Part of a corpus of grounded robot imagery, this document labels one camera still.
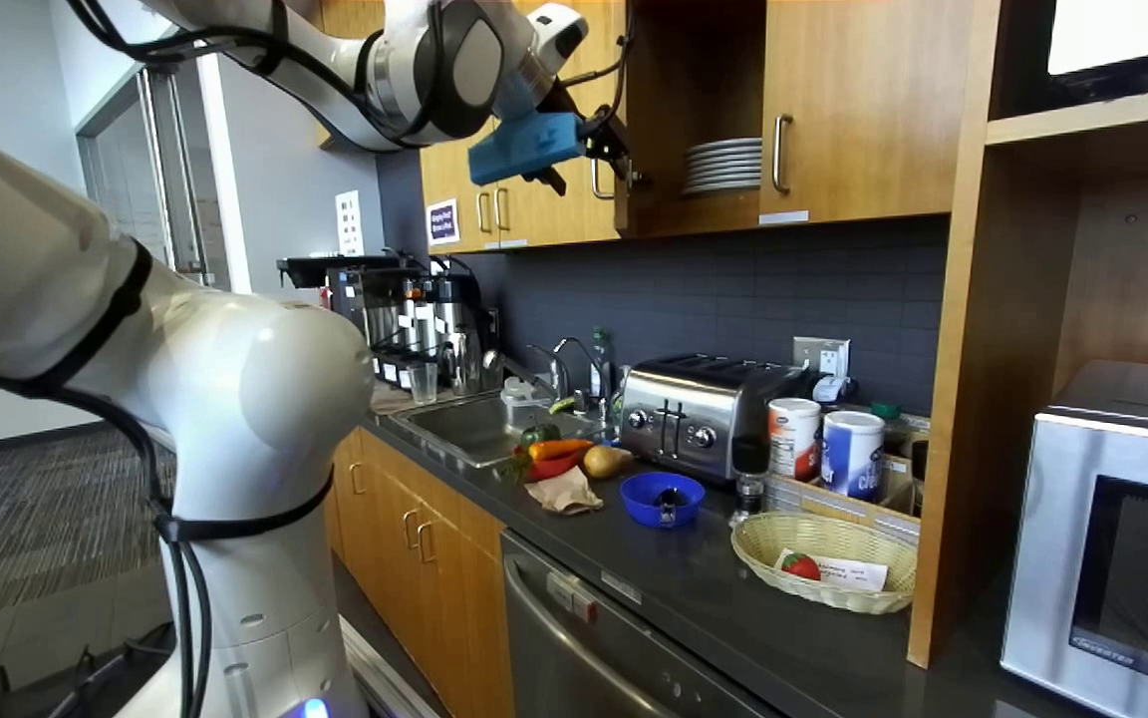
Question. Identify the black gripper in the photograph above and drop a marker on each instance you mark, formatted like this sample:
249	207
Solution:
604	137

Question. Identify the wooden cabinet door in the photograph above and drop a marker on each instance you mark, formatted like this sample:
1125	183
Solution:
862	110
515	215

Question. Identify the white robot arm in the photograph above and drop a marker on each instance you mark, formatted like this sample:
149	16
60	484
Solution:
254	391

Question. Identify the lower sink cabinet door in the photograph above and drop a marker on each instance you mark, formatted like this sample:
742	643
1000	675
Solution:
431	568

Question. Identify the stack of white plates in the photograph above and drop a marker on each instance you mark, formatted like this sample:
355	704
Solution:
723	164

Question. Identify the purple sign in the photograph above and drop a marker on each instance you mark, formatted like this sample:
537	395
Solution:
446	220

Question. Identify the chrome faucet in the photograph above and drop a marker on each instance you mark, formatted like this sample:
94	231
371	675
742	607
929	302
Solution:
571	374

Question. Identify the black coffee machine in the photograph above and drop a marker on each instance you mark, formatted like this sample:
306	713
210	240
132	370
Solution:
422	320

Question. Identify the silver toaster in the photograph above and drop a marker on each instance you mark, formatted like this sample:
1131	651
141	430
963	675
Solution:
701	414

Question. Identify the stainless steel sink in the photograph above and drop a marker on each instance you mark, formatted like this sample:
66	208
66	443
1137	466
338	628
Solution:
478	431

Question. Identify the orange pepper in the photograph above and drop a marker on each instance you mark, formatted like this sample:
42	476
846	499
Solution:
556	450

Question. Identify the yellow potato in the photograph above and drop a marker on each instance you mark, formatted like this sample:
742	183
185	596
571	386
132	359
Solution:
608	462

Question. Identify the red white canister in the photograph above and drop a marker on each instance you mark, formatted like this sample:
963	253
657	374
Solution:
794	438

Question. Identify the brown paper napkin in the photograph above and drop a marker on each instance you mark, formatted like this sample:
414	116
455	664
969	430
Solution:
564	494

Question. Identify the blue bowl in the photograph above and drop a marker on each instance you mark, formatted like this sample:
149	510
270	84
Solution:
665	499

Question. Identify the black pepper shaker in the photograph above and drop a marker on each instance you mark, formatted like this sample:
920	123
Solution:
750	494

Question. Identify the wooden condiment box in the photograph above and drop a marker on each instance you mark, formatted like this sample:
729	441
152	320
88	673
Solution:
820	499

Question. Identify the blue white canister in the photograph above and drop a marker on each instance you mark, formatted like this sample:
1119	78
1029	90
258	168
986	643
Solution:
850	443

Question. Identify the stainless steel dishwasher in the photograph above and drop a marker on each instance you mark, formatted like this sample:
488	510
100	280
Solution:
576	651

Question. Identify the silver microwave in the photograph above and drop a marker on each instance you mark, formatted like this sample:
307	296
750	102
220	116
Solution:
1079	604

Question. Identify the wall power outlet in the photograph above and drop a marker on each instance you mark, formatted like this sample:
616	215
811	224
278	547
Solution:
820	352

